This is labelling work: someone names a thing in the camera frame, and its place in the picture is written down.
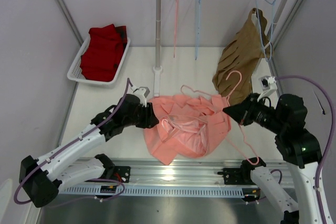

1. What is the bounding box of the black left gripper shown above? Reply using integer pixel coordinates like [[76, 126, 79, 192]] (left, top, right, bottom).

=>
[[123, 102, 159, 129]]

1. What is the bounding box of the pink wire hanger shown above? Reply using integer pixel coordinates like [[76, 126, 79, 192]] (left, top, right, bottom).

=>
[[180, 70, 260, 166], [173, 0, 179, 58]]

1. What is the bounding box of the pink pleated skirt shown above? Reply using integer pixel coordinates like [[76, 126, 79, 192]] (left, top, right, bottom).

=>
[[143, 94, 231, 165]]

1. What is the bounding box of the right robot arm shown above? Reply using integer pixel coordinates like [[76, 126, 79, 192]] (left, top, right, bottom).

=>
[[223, 93, 333, 223]]

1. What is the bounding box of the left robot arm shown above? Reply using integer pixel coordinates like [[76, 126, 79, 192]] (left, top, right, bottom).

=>
[[18, 94, 159, 208]]

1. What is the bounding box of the brown pleated skirt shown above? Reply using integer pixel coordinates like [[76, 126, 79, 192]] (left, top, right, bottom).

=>
[[212, 8, 271, 105]]

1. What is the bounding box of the red skirt in basket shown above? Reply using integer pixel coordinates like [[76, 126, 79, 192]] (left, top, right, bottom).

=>
[[80, 24, 127, 82]]

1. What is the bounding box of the dark plaid skirt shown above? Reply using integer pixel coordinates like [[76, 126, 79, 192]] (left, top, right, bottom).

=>
[[115, 26, 128, 44]]

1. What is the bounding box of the white plastic laundry basket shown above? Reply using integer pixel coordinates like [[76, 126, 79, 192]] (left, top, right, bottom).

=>
[[67, 36, 131, 86]]

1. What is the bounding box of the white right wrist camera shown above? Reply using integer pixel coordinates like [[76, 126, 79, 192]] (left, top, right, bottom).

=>
[[257, 76, 277, 101]]

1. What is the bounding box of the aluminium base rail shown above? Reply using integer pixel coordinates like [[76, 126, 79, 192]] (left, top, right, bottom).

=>
[[65, 157, 292, 188]]

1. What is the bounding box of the perforated white cable duct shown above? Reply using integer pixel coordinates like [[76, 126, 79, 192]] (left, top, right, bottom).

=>
[[61, 185, 260, 198]]

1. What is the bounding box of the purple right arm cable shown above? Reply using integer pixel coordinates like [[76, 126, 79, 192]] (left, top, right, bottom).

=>
[[241, 74, 336, 224]]

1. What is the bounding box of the blue wire hanger middle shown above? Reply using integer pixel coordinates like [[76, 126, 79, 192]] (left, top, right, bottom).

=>
[[194, 0, 202, 60]]

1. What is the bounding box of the blue wire hanger holding skirt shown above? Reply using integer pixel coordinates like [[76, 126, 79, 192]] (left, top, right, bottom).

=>
[[255, 0, 278, 63]]

